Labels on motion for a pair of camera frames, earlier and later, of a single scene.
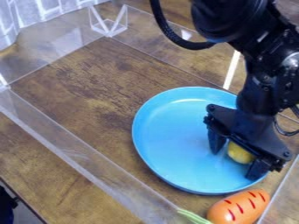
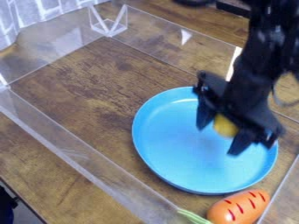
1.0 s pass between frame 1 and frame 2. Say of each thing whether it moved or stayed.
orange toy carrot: stayed
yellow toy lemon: moved
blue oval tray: stayed
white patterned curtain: stayed
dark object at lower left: stayed
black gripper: moved
